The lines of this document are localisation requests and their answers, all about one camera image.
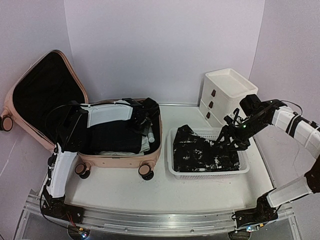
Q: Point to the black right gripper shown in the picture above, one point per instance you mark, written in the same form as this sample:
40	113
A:
226	130

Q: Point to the small white tube bottle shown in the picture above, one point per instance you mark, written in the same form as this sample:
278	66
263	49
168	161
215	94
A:
151	137

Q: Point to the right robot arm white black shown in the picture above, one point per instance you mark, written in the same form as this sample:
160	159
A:
307	134

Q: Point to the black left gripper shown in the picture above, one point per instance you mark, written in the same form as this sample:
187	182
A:
145	131

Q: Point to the white three-drawer storage cabinet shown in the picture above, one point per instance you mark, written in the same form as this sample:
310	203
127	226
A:
221	94

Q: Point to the white perforated plastic basket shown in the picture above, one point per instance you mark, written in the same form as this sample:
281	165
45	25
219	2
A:
211	134

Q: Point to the dark denim jeans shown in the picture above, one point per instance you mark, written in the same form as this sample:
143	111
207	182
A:
114	136

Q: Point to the black white patterned garment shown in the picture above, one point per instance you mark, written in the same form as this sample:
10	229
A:
193	153

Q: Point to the pink hard-shell suitcase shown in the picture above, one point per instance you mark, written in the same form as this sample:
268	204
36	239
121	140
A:
49	83

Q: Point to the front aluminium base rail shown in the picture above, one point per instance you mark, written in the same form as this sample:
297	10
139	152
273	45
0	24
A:
135	223

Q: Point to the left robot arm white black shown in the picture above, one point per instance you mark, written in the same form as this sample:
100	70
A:
70	136

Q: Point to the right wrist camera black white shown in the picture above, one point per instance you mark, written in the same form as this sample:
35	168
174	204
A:
248	106

